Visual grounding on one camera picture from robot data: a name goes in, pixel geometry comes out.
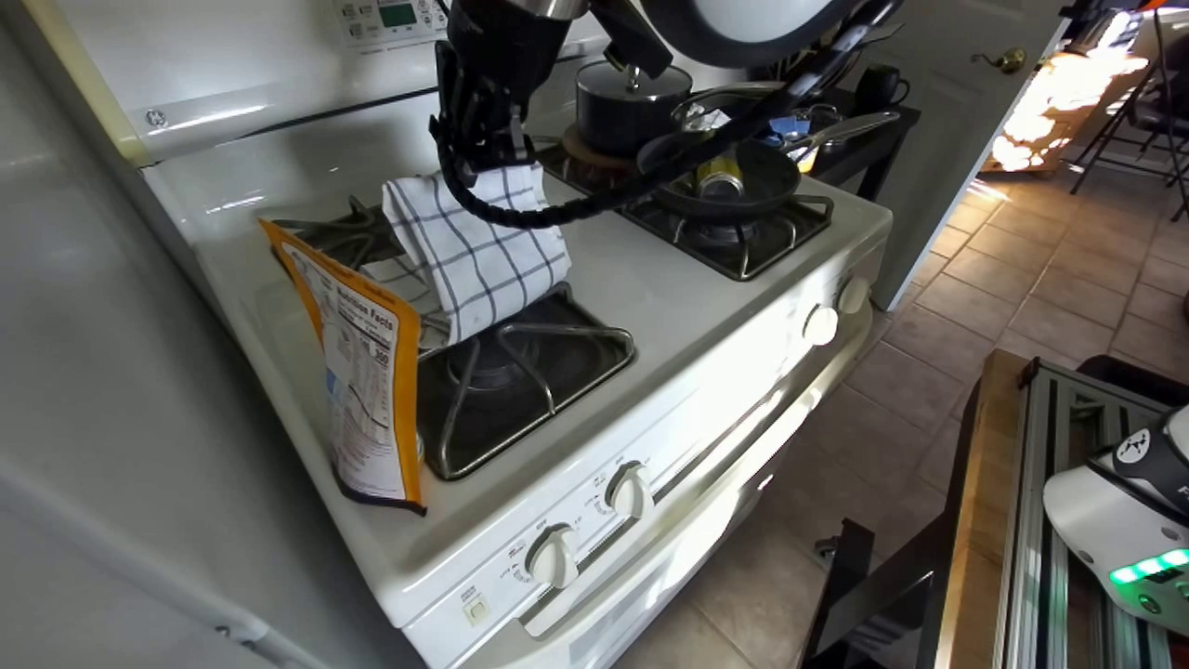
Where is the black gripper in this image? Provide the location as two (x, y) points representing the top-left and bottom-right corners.
(432, 0), (570, 175)

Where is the white checkered kitchen towel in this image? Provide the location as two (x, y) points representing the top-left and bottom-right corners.
(370, 175), (570, 349)

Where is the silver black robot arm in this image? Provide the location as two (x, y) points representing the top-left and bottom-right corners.
(432, 0), (900, 170)

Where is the stove control panel display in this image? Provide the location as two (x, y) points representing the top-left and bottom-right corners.
(329, 0), (445, 54)

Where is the black pot with lid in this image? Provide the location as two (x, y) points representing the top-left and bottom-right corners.
(574, 64), (692, 162)

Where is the black frying pan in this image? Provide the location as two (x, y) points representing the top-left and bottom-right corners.
(653, 112), (895, 225)

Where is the bottle in frying pan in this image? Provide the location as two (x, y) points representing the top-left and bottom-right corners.
(694, 148), (743, 196)

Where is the black right burner grate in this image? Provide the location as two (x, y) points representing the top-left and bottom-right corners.
(537, 126), (834, 287)

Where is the black burner grate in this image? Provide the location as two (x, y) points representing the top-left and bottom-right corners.
(273, 205), (634, 481)
(537, 126), (834, 287)

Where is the orange white snack bag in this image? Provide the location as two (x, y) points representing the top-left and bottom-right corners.
(258, 219), (426, 512)

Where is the black left burner grate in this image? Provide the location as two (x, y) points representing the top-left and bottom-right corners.
(273, 205), (634, 481)

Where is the white gas stove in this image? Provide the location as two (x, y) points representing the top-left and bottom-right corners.
(23, 0), (900, 669)

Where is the white stove knob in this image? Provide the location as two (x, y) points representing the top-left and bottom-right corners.
(834, 277), (869, 315)
(523, 525), (574, 588)
(605, 460), (651, 522)
(802, 305), (839, 347)

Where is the black metal stand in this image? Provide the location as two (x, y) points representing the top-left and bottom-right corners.
(798, 510), (956, 669)

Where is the white device with green light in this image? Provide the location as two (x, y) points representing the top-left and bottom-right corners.
(1044, 404), (1189, 637)

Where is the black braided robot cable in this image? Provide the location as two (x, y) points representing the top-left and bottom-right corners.
(426, 0), (906, 231)

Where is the wooden aluminium frame table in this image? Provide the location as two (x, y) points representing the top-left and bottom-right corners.
(927, 355), (1189, 669)

